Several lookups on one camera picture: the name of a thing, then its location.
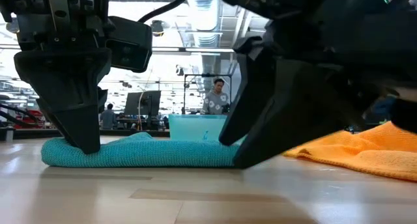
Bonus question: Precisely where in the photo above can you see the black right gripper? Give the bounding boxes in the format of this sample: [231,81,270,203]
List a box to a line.
[233,8,417,169]

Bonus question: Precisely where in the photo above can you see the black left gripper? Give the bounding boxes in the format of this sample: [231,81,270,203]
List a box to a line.
[0,0,112,155]

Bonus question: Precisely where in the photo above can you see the teal microfiber towel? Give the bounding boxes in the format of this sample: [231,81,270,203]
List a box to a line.
[40,132,242,169]

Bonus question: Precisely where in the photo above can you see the orange microfiber towel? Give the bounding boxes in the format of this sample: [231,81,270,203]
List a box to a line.
[282,120,417,182]

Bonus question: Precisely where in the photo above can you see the person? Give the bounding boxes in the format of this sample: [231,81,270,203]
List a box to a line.
[99,103,118,130]
[200,77,231,116]

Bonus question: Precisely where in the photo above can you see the black computer monitor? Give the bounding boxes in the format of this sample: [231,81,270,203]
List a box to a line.
[123,90,162,117]

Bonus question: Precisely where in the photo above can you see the red storage bins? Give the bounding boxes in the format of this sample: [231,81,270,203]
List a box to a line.
[14,109,45,130]

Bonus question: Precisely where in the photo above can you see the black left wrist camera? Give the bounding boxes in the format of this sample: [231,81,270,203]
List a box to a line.
[106,16,153,74]

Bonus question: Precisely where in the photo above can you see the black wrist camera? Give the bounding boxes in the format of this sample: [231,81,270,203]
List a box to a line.
[220,0,313,20]
[106,16,153,74]

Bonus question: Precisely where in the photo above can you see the black ceiling dome camera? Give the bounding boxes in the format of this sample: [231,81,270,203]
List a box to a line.
[150,20,165,37]

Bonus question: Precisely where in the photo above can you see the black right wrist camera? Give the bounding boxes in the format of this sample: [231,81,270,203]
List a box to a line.
[220,0,313,20]

